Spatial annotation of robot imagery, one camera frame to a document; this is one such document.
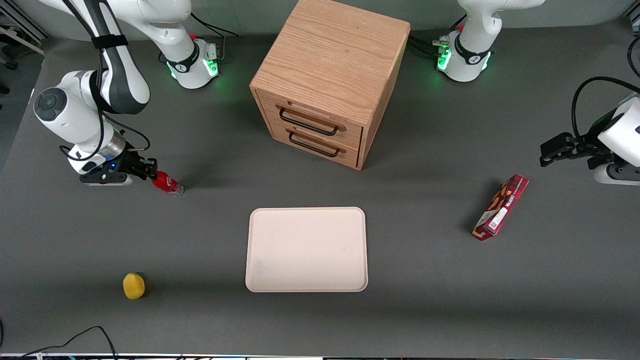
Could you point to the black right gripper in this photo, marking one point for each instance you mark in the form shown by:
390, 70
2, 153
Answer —
131, 161

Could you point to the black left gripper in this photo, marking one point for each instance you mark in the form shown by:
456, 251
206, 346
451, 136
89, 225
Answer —
586, 146

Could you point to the red coke bottle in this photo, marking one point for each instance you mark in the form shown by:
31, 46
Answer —
168, 184

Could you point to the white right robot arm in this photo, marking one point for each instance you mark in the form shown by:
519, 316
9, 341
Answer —
75, 115

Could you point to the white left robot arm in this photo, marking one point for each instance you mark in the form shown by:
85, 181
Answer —
472, 30

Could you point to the beige rectangular tray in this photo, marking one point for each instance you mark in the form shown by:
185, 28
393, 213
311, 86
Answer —
310, 245

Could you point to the red snack box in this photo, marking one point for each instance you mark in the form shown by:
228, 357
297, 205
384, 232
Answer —
500, 210

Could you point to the yellow lemon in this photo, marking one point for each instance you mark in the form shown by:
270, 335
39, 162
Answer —
134, 286

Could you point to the wide wooden drawer front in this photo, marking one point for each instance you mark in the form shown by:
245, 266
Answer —
267, 107

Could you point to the narrow wooden drawer front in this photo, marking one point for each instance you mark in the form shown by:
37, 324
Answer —
280, 136

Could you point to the black caster wheel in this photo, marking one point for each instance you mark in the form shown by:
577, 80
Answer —
11, 65

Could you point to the wooden drawer cabinet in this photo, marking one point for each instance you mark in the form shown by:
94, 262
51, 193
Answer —
330, 50

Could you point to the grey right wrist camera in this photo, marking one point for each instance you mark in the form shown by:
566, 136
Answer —
107, 180

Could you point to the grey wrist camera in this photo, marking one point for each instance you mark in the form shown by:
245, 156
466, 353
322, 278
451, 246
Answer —
107, 180
620, 175

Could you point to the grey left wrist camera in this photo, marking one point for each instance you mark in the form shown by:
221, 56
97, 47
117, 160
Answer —
620, 175

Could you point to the aluminium frame rail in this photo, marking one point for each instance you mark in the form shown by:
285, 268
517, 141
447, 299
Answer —
25, 22
635, 19

